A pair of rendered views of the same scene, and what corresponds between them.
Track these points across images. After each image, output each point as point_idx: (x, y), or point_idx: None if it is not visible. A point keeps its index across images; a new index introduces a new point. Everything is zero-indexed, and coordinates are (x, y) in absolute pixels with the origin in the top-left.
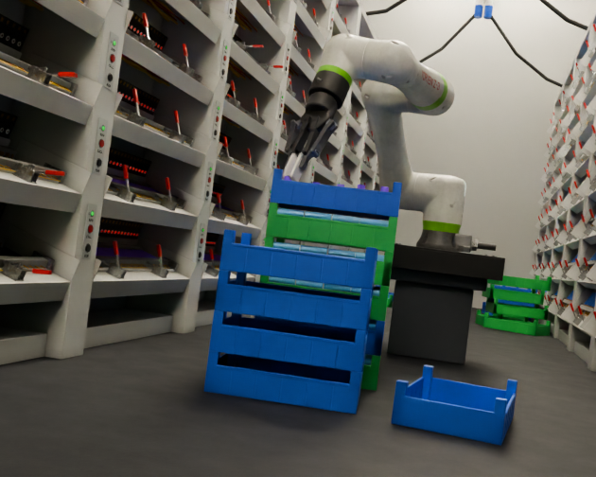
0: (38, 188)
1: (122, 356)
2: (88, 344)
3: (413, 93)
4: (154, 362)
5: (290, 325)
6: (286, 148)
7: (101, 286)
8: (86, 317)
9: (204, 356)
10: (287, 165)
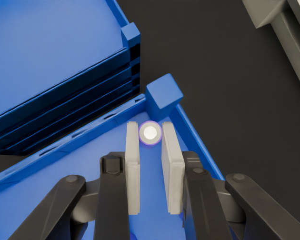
0: None
1: (243, 61)
2: (289, 55)
3: None
4: (212, 73)
5: (77, 107)
6: (247, 183)
7: None
8: (270, 8)
9: (228, 155)
10: (172, 137)
